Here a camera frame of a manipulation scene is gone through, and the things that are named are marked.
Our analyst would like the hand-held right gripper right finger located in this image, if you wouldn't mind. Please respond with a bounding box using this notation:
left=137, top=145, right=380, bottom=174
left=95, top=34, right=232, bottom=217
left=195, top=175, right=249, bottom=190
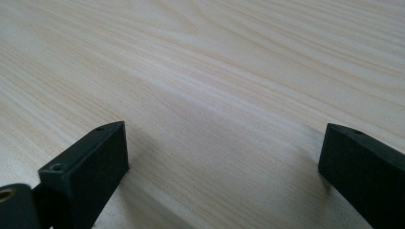
left=317, top=123, right=405, bottom=229

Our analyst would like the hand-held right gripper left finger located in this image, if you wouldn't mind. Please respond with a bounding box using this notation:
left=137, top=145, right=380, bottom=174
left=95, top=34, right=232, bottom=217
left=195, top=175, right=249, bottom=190
left=37, top=120, right=130, bottom=229

